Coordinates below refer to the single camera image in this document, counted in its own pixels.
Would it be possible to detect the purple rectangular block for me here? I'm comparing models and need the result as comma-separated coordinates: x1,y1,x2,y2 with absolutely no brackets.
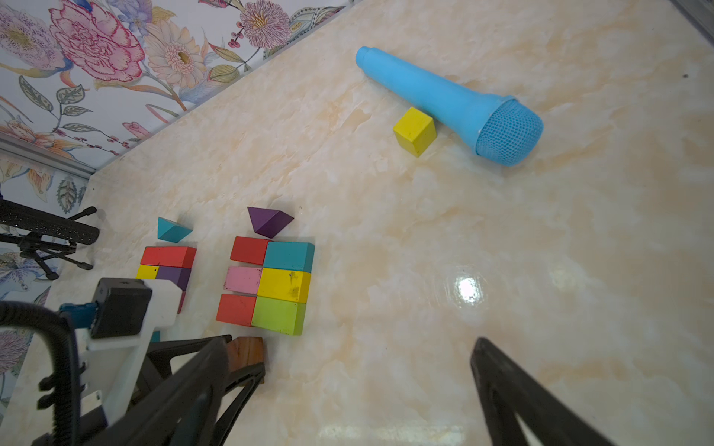
155,266,192,292

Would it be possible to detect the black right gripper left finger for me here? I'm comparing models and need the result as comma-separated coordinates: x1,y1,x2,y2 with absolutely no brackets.
83,339,231,445

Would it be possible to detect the magenta rectangular block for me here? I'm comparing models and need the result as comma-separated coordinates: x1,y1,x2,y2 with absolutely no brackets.
177,291,186,314

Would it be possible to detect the small yellow cube block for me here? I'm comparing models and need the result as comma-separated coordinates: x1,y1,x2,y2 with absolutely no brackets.
393,108,437,158

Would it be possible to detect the green rectangular block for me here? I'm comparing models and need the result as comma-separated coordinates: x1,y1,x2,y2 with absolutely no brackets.
251,297,306,336

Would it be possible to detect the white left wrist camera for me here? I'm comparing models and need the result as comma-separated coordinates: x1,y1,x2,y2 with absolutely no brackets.
59,278,183,425

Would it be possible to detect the teal triangle block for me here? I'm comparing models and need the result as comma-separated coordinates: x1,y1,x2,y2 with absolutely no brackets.
157,217,193,243

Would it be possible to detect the purple triangle block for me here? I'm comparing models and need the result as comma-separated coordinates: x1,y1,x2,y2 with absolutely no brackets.
247,206,294,239

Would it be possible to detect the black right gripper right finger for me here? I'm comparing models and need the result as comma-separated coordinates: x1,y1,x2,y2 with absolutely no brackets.
470,337,612,445

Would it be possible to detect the teal small block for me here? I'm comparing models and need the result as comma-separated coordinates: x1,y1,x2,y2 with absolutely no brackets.
263,242,315,273

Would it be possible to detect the red rectangular block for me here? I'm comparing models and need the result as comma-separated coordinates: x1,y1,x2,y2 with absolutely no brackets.
216,294,257,327
230,236,271,266
141,246,197,269

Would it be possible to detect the brown small block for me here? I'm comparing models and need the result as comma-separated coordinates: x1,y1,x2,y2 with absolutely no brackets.
226,336,265,372

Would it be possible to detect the blue toy microphone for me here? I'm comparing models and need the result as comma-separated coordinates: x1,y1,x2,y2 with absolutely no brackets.
355,46,544,167

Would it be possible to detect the pink rectangular block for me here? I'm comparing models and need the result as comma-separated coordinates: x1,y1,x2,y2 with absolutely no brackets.
224,266,262,295

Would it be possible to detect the yellow rectangular block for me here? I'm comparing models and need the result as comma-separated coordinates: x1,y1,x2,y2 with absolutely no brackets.
136,265,159,280
258,268,312,304

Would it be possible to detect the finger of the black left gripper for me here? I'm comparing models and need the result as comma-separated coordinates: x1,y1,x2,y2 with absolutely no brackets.
210,362,266,446
131,334,232,401

